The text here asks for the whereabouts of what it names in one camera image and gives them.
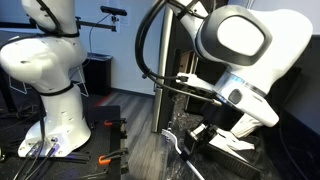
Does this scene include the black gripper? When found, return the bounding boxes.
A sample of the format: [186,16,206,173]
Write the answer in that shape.
[181,99,242,161]

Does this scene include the plastic white fork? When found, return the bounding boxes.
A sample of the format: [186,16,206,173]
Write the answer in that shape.
[160,128,206,180]

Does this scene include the black plastic tray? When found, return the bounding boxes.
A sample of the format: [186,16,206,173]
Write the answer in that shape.
[199,133,265,180]

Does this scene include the wrapped white plastic cutlery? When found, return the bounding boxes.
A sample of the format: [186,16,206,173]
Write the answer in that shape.
[214,128,256,152]
[208,139,252,164]

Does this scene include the black steel coffee machine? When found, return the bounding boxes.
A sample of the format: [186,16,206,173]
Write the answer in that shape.
[151,6,202,135]

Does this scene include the black perforated robot table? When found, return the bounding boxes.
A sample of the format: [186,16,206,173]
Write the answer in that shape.
[0,104,130,180]

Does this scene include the red floor tape strip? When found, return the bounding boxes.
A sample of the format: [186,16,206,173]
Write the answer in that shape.
[95,92,115,108]

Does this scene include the black trash bin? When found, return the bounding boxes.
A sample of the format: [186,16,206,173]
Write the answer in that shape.
[81,51,114,96]

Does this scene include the wrist camera on white mount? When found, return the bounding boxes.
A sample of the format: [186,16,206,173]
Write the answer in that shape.
[175,71,217,95]

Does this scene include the thin black power cord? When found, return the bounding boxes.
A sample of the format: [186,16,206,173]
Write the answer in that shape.
[277,108,302,180]

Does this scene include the orange handled black clamp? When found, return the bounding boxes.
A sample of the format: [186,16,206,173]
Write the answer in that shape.
[103,117,127,128]
[97,147,130,167]

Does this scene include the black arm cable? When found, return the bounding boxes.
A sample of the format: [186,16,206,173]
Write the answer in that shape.
[134,0,224,108]

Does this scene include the white wire frame rack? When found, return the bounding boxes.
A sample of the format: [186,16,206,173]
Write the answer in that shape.
[7,63,90,98]

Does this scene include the thin black camera cable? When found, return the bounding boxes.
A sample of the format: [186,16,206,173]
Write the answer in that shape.
[87,13,115,55]

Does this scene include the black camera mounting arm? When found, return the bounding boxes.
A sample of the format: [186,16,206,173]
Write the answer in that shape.
[75,15,118,33]

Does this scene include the black bar camera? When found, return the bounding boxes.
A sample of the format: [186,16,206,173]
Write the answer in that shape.
[99,5,129,17]

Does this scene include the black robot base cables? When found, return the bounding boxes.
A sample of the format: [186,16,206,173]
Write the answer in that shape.
[12,138,62,180]

